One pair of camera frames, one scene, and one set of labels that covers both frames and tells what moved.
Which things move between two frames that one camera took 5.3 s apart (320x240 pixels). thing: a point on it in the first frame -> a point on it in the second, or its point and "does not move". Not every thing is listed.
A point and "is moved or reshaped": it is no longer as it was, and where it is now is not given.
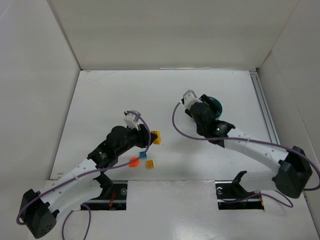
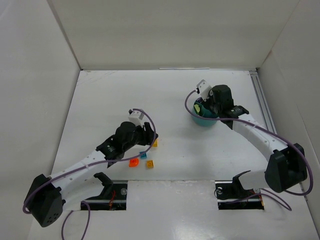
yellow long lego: [158, 140] is moved or reshaped
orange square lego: [150, 163] does not move
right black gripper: [205, 99] -> [215, 107]
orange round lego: [134, 164] does not move
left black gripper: [145, 136] does not move
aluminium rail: [264, 106] does not move
